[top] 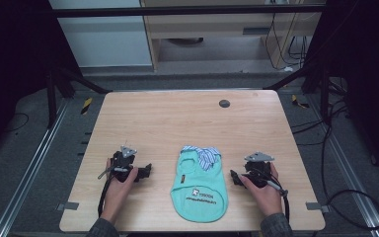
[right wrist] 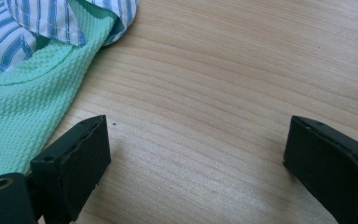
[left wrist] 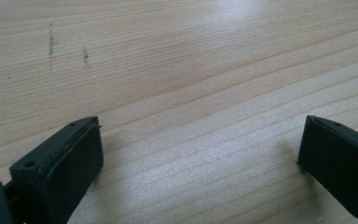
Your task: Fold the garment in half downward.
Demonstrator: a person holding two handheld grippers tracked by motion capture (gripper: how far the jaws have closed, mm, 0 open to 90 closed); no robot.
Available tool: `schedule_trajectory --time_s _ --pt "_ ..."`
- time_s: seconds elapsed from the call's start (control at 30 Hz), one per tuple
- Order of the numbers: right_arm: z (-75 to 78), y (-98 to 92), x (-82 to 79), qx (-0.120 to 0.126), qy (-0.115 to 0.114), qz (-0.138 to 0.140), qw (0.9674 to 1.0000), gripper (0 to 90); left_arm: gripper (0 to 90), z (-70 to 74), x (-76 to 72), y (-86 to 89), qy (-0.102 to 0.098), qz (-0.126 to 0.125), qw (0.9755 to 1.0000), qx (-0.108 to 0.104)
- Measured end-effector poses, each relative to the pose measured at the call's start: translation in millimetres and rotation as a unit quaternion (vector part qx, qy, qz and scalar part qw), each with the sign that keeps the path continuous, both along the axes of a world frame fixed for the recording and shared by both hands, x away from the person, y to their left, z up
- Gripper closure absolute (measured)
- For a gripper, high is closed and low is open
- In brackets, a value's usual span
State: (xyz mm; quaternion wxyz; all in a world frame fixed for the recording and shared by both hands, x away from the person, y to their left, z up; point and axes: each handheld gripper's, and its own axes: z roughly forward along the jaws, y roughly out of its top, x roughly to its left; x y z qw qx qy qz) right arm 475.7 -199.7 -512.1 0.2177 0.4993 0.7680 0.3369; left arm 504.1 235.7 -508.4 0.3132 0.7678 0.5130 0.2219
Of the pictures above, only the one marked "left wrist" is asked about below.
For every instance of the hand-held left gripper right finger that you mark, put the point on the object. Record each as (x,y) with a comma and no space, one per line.
(341,158)

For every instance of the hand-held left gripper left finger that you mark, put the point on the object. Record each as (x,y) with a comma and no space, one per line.
(63,168)

